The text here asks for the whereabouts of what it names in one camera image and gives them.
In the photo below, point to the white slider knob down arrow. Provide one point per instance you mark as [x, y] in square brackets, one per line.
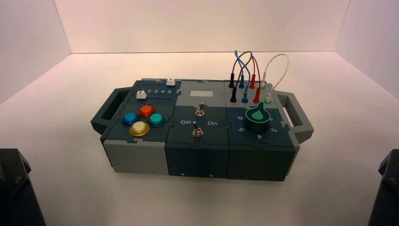
[170, 82]

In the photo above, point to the metal toggle switch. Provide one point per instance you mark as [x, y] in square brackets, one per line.
[197, 131]
[199, 111]

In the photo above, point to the black green rotary knob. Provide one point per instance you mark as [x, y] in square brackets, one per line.
[257, 121]

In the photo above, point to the green round push button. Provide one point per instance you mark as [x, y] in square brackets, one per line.
[156, 119]

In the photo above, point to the blue round push button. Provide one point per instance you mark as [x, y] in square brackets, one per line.
[130, 118]

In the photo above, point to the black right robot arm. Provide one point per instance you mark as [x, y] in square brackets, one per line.
[386, 196]

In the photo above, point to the small white display screen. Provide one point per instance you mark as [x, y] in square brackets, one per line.
[201, 93]

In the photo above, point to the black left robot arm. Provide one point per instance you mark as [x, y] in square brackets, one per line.
[15, 193]

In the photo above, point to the yellow round push button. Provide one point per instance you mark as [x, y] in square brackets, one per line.
[139, 128]

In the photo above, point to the dark teal grey control box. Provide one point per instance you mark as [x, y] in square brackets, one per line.
[196, 156]

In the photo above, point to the white slider knob up arrow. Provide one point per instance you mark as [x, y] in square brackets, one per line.
[141, 94]

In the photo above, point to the red round push button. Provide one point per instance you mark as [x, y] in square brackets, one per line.
[146, 111]

